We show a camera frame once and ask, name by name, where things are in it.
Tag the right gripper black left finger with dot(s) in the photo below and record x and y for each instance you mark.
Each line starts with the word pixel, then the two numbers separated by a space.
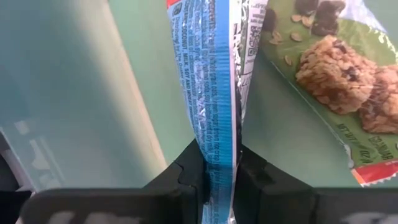
pixel 186 174

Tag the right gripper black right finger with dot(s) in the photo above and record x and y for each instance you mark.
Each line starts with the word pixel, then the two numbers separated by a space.
pixel 264 193

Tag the blue green granola bar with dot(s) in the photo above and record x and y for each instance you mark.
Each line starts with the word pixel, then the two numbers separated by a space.
pixel 214 93
pixel 335 77

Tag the green plastic tray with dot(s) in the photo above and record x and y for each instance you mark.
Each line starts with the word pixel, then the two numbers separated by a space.
pixel 143 62

